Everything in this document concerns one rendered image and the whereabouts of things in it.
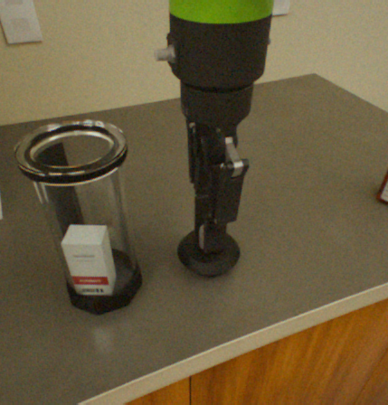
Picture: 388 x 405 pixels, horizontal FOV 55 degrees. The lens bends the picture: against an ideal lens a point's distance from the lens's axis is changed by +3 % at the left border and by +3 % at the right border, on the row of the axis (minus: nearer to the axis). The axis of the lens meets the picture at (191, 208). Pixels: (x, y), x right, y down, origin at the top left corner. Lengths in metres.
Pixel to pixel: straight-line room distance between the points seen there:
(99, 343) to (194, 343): 0.11
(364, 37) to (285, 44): 0.28
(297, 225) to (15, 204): 0.49
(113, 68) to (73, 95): 0.12
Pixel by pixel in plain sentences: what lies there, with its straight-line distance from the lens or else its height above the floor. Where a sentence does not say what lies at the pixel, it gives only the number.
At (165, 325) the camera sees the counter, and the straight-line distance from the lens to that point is 0.50.
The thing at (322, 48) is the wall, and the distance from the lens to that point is 1.29.
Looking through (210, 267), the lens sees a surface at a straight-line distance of 0.51.
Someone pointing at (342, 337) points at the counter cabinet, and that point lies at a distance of 0.75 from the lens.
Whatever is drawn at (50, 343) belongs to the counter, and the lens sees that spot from 0.51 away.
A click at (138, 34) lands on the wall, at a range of 1.00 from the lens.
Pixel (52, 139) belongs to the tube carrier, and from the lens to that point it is 0.44.
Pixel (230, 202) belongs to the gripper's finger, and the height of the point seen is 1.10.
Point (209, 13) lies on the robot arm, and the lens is 0.34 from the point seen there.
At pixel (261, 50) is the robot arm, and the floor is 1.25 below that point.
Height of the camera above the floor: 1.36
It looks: 40 degrees down
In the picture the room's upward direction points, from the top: straight up
